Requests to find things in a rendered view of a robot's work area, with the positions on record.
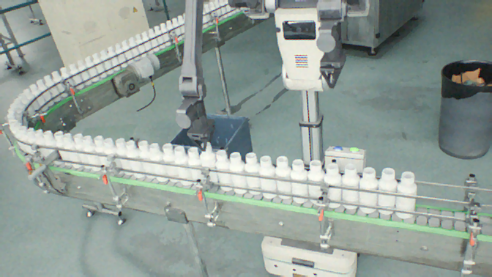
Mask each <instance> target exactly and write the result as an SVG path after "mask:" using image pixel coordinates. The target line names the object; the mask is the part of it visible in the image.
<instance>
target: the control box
mask: <svg viewBox="0 0 492 277"><path fill-rule="evenodd" d="M350 149H351V148H348V147H343V148H342V149H334V147H333V146H329V148H328V149H327V150H326V152H325V169H326V168H327V165H328V164H330V163H331V162H332V159H335V160H336V163H338V164H339V171H342V172H345V169H346V165H347V164H350V163H351V164H354V165H356V167H357V173H359V174H362V172H363V169H364V168H365V167H366V154H367V150H366V149H358V151H352V150H350Z"/></svg>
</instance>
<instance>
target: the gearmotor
mask: <svg viewBox="0 0 492 277"><path fill-rule="evenodd" d="M159 69H160V61H159V59H158V58H157V56H156V55H154V54H153V53H150V54H148V55H146V56H145V57H143V58H140V59H138V60H136V61H134V62H133V63H131V64H128V65H127V66H126V68H125V70H124V71H122V72H120V73H119V74H118V75H115V77H113V80H114V83H115V85H116V88H117V92H118V93H119V96H120V98H123V97H126V98H128V97H130V96H132V95H133V94H134V93H136V92H139V91H140V88H139V85H138V81H140V80H141V79H143V78H148V77H149V78H150V79H151V83H152V87H153V90H154V84H153V82H152V76H151V75H152V74H154V72H156V71H158V70H159ZM154 97H155V90H154ZM153 100H154V98H153ZM153 100H152V101H151V103H152V102H153ZM151 103H150V104H151ZM150 104H148V105H147V106H149V105H150ZM147 106H145V107H143V108H141V109H139V110H137V111H140V110H142V109H144V108H146V107H147Z"/></svg>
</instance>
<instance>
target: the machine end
mask: <svg viewBox="0 0 492 277"><path fill-rule="evenodd" d="M423 2H425V0H370V7H369V13H368V15H367V16H354V17H349V16H347V15H346V19H345V20H344V21H342V22H341V34H342V43H345V44H352V45H363V46H369V47H371V51H369V52H368V56H375V55H378V54H377V52H376V51H373V49H374V47H375V48H376V46H377V45H379V44H380V43H382V42H384V41H385V40H386V39H387V38H388V37H389V36H390V35H391V36H393V37H397V36H399V35H400V33H398V32H396V31H397V30H398V29H399V28H400V27H401V26H402V25H403V24H405V23H406V22H407V21H409V20H412V21H415V20H418V17H416V16H415V15H416V14H417V13H418V12H419V11H420V10H422V6H423Z"/></svg>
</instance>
